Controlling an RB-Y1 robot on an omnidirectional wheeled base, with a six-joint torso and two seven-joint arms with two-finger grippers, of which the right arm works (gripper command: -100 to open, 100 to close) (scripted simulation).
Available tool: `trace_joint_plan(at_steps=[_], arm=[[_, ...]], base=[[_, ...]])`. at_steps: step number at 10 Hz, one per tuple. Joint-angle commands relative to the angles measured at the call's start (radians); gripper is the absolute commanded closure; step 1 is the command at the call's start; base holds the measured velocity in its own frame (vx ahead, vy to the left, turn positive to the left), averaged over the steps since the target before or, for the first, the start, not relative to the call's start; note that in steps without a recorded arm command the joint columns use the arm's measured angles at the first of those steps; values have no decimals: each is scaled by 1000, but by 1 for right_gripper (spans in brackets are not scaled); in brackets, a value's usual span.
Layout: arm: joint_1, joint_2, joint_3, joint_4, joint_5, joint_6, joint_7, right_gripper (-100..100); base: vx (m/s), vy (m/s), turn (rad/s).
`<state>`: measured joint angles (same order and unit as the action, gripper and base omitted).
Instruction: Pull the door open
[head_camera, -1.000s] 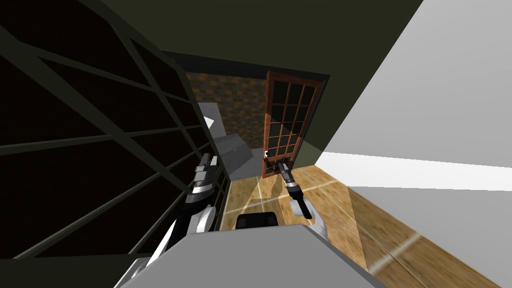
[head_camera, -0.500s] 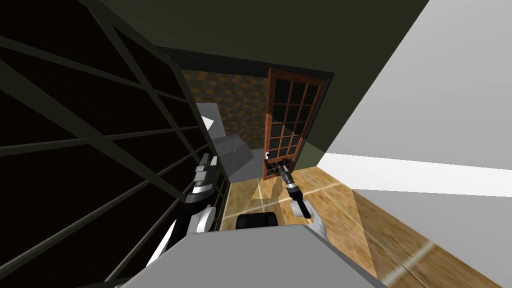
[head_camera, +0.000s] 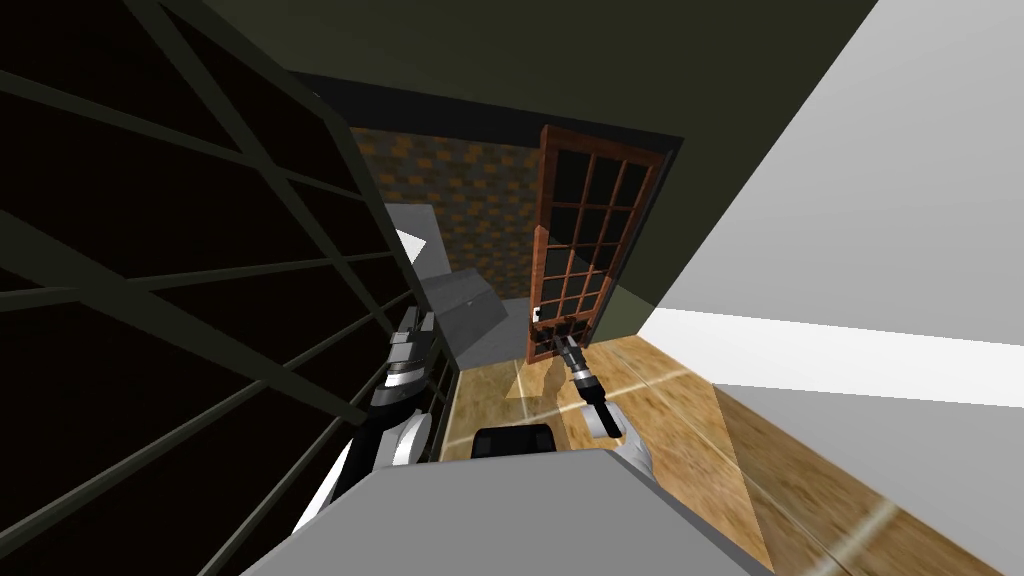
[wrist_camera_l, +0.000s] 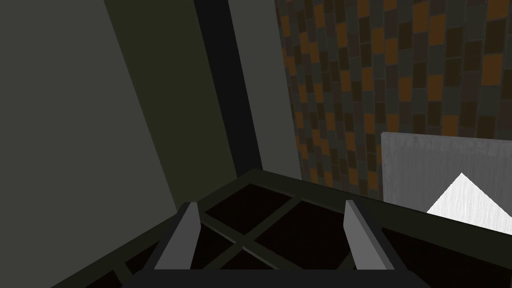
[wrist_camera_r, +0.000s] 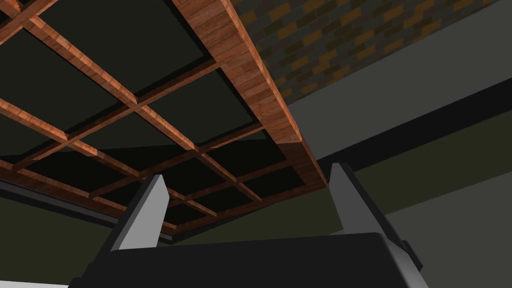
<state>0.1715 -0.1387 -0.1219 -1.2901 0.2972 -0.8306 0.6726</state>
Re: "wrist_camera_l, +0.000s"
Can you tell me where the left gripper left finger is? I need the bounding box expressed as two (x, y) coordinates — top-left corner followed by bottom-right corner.
(141, 201), (202, 271)

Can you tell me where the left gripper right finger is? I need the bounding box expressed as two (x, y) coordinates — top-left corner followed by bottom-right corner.
(342, 199), (410, 271)

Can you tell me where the grey metal appliance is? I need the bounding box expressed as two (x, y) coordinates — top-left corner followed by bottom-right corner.
(379, 131), (512, 237)

